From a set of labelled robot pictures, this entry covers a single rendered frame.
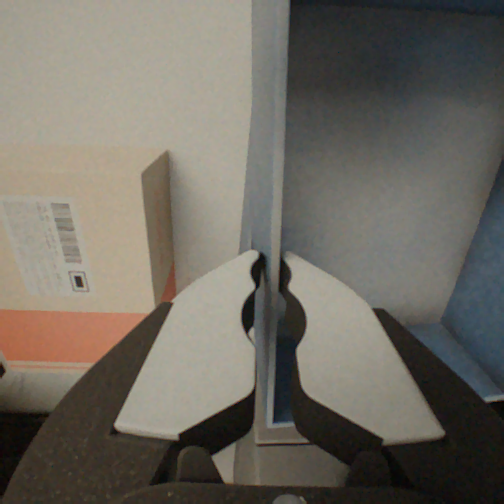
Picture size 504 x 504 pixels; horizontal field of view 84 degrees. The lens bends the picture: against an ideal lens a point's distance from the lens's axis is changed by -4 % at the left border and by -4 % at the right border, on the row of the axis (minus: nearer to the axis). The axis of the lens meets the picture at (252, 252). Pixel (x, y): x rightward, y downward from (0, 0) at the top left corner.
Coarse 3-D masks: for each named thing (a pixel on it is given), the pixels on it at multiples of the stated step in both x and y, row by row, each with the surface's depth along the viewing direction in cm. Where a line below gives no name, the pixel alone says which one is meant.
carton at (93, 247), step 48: (0, 144) 20; (48, 144) 21; (0, 192) 15; (48, 192) 15; (96, 192) 16; (144, 192) 16; (0, 240) 17; (48, 240) 17; (96, 240) 17; (144, 240) 17; (0, 288) 18; (48, 288) 18; (96, 288) 19; (144, 288) 19; (0, 336) 20; (48, 336) 20; (96, 336) 21
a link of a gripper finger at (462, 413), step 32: (384, 320) 8; (416, 352) 7; (448, 384) 6; (448, 416) 6; (480, 416) 6; (384, 448) 5; (416, 448) 5; (448, 448) 5; (480, 448) 5; (416, 480) 5; (448, 480) 5; (480, 480) 5
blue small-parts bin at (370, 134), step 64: (256, 0) 10; (320, 0) 11; (384, 0) 11; (448, 0) 11; (256, 64) 11; (320, 64) 13; (384, 64) 13; (448, 64) 14; (256, 128) 13; (320, 128) 15; (384, 128) 15; (448, 128) 15; (256, 192) 14; (320, 192) 16; (384, 192) 17; (448, 192) 17; (320, 256) 18; (384, 256) 19; (448, 256) 19; (256, 320) 18; (448, 320) 21
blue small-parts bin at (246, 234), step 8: (248, 144) 22; (248, 152) 21; (248, 160) 21; (248, 168) 20; (248, 176) 20; (248, 184) 19; (248, 192) 19; (248, 200) 19; (248, 208) 18; (248, 216) 18; (248, 224) 18; (240, 232) 25; (248, 232) 18; (240, 240) 25; (248, 240) 18; (240, 248) 24; (248, 248) 18
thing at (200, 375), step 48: (192, 288) 9; (240, 288) 9; (192, 336) 7; (240, 336) 8; (144, 384) 6; (192, 384) 6; (240, 384) 6; (144, 432) 5; (192, 432) 6; (240, 432) 7
